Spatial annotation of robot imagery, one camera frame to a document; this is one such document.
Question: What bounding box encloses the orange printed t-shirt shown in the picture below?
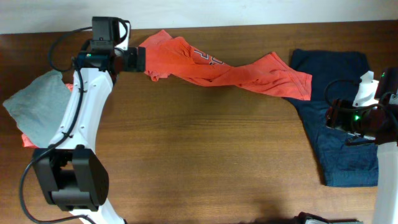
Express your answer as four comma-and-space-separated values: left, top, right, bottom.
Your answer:
141, 30, 312, 101

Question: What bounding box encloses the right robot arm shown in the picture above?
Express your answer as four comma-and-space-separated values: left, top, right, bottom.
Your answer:
326, 100, 397, 224

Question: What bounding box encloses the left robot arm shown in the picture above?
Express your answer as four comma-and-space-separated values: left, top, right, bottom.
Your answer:
31, 47, 146, 223

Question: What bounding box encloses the navy blue folded shirt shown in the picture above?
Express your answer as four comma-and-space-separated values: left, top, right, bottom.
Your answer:
288, 49, 378, 187

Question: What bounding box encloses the orange folded shirt under grey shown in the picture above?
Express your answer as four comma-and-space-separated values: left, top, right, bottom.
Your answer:
21, 83, 73, 148

